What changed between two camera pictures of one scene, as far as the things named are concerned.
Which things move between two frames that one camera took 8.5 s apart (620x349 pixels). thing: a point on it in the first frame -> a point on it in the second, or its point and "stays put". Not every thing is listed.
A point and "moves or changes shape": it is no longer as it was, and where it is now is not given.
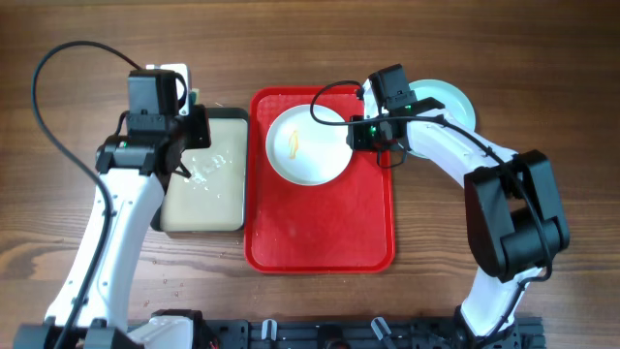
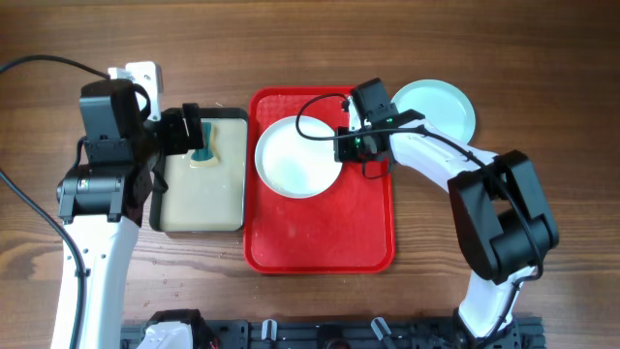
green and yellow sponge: x=194 y=97 -> x=207 y=155
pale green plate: x=454 y=100 stays put
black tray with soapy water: x=213 y=198 stays put
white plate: x=303 y=151 moves or changes shape
